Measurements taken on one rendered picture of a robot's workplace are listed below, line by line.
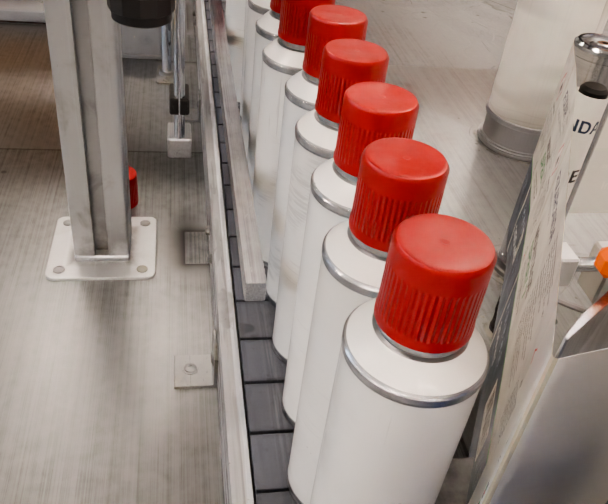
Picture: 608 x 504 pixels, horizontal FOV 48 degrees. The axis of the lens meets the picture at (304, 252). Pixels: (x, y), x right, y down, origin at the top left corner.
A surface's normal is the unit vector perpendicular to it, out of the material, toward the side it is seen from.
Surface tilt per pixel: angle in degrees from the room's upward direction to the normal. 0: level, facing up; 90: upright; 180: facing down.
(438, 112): 0
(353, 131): 90
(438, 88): 0
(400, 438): 90
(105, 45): 90
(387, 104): 2
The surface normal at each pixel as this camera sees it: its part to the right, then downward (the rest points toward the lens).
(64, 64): 0.15, 0.62
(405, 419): -0.18, 0.58
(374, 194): -0.64, 0.41
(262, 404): 0.11, -0.79
